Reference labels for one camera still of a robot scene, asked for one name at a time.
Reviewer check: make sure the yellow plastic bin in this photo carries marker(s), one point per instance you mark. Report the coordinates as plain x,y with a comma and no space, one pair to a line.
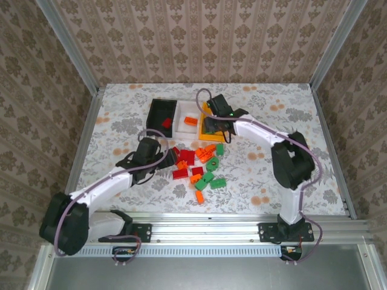
211,137

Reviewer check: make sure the small orange lego brick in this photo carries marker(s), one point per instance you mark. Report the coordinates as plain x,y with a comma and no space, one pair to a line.
182,165

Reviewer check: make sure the large red lego brick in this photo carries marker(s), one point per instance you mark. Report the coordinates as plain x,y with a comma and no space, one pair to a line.
188,157

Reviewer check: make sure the white plastic bin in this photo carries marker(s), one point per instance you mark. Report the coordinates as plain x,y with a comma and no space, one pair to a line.
189,131

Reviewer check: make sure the green lego brick with hole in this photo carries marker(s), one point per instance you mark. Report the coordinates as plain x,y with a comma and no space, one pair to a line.
210,166

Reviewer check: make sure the black plastic bin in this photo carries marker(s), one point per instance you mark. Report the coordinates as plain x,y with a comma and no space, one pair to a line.
157,114

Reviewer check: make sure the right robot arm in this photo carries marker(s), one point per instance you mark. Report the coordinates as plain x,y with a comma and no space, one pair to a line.
260,133

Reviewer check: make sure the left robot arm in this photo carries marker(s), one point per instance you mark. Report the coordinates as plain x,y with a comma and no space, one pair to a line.
99,188

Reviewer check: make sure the small wiring connector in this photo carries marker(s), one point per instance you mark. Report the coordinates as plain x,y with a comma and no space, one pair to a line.
294,250
130,251

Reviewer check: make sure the grey metal panel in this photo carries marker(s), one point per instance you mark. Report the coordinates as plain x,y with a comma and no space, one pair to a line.
205,275

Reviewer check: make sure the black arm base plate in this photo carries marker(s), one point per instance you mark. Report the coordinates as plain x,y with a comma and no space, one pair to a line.
145,232
266,232

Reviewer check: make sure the aluminium mounting rail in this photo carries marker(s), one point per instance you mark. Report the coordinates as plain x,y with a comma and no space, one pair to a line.
205,229

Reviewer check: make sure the aluminium frame post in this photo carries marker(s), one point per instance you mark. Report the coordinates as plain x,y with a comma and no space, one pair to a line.
69,45
336,45

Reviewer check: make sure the aluminium lower frame bar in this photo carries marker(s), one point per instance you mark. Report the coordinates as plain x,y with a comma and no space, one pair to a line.
370,269
39,275

